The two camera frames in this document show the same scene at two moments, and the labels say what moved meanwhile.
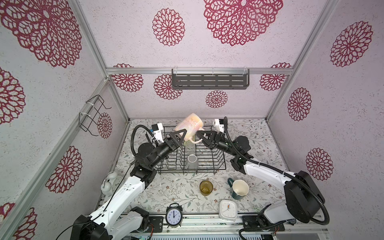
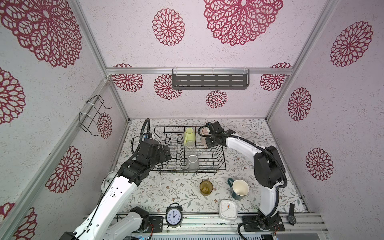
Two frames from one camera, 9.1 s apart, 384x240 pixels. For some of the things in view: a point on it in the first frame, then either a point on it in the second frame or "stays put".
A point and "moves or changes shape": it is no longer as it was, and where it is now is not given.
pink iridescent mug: [192, 123] moves or changes shape
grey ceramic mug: [192, 162] stays put
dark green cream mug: [240, 188] stays put
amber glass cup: [206, 187] stays put
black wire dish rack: [204, 157] stays put
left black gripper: [172, 144] → [163, 158]
